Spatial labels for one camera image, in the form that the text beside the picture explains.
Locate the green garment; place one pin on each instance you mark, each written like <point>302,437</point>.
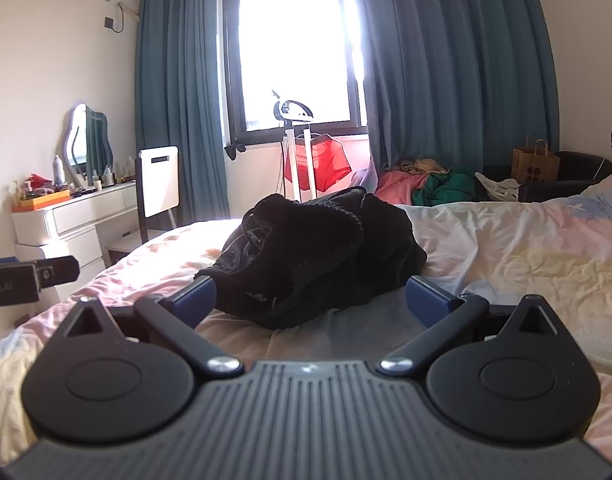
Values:
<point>451,185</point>

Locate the black framed window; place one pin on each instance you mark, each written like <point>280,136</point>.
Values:
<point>293,55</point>

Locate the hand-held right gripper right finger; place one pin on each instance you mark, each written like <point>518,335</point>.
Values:
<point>427,300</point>

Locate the wavy framed mirror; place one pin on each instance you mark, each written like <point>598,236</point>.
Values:
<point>88,140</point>

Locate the black sofa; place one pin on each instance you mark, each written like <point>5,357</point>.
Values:
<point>571,172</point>

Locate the red garment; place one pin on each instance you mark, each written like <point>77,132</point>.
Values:
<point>321,162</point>

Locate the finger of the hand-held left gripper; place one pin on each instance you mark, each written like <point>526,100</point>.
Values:
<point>58,270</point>

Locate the blue curtain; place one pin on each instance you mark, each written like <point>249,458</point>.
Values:
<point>461,65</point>
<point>178,95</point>

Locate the white dressing table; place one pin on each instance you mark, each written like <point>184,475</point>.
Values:
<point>71,225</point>

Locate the brown paper bag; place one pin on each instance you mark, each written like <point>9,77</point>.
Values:
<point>535,165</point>

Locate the orange tray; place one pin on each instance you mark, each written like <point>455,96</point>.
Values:
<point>38,201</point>

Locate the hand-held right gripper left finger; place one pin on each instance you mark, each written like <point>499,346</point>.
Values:
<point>195,297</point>

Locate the pink garment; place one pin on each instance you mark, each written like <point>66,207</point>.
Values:
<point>393,185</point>

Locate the white folding chair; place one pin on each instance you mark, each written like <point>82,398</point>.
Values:
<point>158,180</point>

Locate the row of cosmetic bottles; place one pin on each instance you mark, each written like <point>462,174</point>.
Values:
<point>111,176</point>

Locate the light blue sheer cloth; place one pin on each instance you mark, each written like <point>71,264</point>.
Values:
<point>367,180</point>

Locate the white garment steamer stand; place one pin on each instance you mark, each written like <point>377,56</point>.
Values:
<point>296,150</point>

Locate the pastel printed bed quilt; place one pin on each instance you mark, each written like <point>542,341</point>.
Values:
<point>526,255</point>

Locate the black pants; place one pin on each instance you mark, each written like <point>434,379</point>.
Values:
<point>306,255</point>

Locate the white cloth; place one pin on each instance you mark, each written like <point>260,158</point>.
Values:
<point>501,187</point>

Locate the beige garment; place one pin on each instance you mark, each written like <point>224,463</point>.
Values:
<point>420,165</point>

